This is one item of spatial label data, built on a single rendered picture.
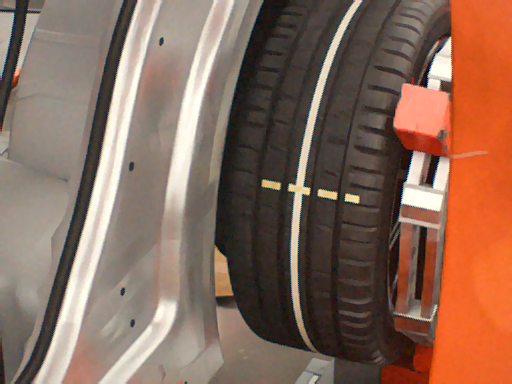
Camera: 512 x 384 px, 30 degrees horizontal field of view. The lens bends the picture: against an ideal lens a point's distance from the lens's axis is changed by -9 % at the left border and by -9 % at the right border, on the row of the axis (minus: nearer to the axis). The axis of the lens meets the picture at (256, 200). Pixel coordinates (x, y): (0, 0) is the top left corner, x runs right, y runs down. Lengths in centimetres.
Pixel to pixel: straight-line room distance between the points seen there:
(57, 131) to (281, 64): 34
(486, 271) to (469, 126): 15
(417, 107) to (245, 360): 140
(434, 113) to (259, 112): 27
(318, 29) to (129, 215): 47
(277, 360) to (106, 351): 146
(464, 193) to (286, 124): 56
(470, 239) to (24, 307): 58
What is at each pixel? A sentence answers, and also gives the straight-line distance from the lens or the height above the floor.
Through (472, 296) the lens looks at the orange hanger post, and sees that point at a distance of 98.
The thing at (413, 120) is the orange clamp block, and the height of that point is 109.
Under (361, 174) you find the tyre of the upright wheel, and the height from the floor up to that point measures 101.
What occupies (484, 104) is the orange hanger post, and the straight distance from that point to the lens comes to 88.
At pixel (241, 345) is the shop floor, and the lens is 269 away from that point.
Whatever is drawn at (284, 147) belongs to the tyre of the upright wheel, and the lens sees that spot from 143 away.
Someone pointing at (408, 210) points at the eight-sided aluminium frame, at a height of 95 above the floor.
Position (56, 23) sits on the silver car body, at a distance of 144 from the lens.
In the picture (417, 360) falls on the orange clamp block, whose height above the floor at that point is 52.
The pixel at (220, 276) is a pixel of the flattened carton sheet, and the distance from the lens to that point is 293.
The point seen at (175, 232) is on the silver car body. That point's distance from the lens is 125.
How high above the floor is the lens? 170
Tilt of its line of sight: 31 degrees down
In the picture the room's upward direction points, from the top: 3 degrees counter-clockwise
